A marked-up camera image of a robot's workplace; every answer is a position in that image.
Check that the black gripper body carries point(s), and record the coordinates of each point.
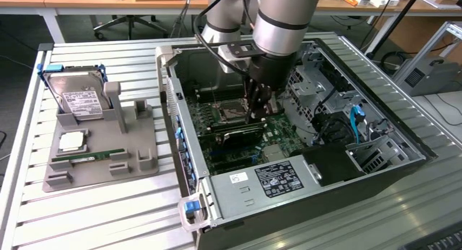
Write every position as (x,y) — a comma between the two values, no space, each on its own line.
(272,68)

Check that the graphics card with metal bracket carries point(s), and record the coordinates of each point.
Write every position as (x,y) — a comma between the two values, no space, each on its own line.
(241,138)

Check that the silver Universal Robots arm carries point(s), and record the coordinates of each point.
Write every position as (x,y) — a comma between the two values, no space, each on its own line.
(281,22)

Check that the black RAM slot bank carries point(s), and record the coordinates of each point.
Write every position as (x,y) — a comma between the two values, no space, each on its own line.
(223,94)
(231,127)

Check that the CPU socket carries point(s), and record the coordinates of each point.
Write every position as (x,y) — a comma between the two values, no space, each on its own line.
(228,113)

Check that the thin locking lever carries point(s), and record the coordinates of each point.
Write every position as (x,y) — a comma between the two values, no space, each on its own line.
(213,97)

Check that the green motherboard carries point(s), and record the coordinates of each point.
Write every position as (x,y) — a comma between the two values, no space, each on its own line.
(277,125)

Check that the silver drive cage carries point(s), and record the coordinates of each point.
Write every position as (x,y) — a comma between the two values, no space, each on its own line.
(305,87)

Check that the silver chipset heat sink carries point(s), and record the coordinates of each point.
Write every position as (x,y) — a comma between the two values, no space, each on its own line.
(273,154)

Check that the black expansion slot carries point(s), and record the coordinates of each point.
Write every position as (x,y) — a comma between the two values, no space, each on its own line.
(232,164)

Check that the wooden desk with clutter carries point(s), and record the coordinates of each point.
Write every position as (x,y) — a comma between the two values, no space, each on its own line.
(335,3)

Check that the orange and white box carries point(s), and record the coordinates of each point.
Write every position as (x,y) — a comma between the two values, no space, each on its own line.
(355,0)

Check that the grey power supply unit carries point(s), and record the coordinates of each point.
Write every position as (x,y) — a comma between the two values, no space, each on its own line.
(233,198)

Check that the black tripod pole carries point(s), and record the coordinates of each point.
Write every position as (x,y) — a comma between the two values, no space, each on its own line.
(392,22)

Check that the silver disk bay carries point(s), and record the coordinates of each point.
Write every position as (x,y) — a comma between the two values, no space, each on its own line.
(390,152)

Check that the white small box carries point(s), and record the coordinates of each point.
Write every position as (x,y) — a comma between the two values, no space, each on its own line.
(386,1)

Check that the black office chair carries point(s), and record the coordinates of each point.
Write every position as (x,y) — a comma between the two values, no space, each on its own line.
(129,21)

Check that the grey tower computer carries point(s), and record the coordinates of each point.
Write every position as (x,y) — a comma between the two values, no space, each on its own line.
(428,77)

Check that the blue case latch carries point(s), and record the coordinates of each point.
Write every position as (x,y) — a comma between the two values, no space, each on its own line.
(189,208)

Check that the grey parts rack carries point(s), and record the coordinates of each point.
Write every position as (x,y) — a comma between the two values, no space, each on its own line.
(100,141)

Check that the black open PC case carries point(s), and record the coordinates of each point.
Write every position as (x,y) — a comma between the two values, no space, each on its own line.
(360,201)

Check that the silver hard disk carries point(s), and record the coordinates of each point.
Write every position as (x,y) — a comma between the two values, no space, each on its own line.
(77,101)

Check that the green RAM stick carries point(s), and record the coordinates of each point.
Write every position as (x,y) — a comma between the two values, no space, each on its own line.
(89,156)

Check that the silver CPU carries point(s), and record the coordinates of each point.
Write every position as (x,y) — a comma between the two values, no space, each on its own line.
(72,141)

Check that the blue disk caddy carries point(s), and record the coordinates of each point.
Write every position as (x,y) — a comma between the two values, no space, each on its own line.
(53,68)

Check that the wooden desk with white legs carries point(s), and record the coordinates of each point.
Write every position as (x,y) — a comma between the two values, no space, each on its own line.
(21,1)

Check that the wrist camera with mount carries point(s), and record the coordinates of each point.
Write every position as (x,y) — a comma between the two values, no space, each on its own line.
(237,51)

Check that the aluminium profile frame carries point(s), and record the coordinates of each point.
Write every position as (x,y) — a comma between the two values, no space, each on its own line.
(447,28)

